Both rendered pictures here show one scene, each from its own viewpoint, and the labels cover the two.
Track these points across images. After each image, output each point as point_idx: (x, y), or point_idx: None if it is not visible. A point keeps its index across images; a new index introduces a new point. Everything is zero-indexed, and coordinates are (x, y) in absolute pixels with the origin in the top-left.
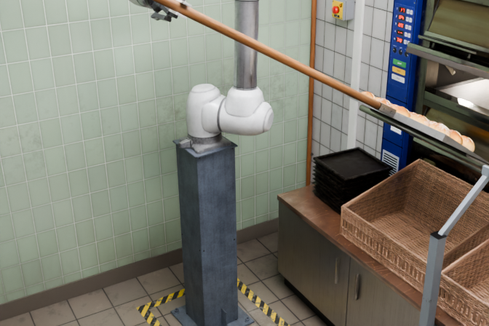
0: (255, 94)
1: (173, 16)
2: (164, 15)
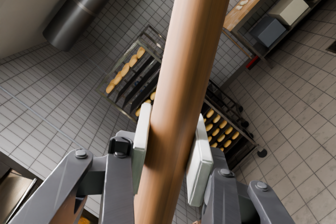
0: None
1: (217, 148)
2: (252, 186)
